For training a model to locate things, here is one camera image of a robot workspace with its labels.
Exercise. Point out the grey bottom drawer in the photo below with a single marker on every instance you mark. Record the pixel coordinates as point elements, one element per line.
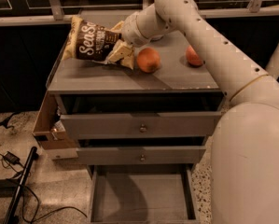
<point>143,194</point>

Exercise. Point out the orange fruit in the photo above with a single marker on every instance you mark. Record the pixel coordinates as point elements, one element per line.
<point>148,60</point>

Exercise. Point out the metal window railing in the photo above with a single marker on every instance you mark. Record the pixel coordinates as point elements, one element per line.
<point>55,3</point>

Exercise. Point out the brown cardboard box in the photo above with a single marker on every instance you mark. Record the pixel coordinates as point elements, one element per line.
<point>49,132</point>

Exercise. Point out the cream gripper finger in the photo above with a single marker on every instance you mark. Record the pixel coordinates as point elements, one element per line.
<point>119,51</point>
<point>118,27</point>

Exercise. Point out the red apple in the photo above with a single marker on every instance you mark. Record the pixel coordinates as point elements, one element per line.
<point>192,57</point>

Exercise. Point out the black pole on floor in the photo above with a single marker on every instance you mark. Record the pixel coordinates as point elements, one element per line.
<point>19,187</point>

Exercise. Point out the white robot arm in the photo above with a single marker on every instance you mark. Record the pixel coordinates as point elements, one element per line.
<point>245,149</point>

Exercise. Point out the grey top drawer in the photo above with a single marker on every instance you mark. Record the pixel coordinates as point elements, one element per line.
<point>140,125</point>

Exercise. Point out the grey drawer cabinet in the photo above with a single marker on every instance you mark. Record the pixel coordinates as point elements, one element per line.
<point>83,87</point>

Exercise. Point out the grey drawer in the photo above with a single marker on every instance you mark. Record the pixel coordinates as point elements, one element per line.
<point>140,125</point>
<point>143,194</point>
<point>139,155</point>

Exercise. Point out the grey middle drawer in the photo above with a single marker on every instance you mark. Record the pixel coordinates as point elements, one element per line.
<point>139,155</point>

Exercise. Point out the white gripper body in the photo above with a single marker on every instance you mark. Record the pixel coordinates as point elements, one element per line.
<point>131,32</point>

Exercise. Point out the white ceramic bowl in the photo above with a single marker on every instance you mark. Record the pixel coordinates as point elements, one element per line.
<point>156,38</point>

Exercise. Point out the brown sea salt chip bag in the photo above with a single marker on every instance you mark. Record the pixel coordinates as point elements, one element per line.
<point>93,42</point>

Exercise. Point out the black power adapter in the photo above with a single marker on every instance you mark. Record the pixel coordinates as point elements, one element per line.
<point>11,158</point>

